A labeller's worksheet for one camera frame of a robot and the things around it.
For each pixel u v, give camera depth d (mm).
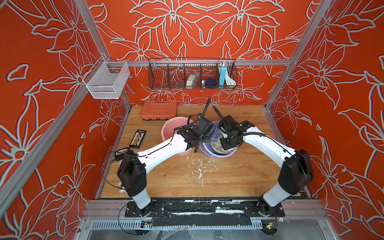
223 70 832
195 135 579
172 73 1003
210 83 949
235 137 589
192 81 916
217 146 862
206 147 756
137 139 983
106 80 924
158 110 1109
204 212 728
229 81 914
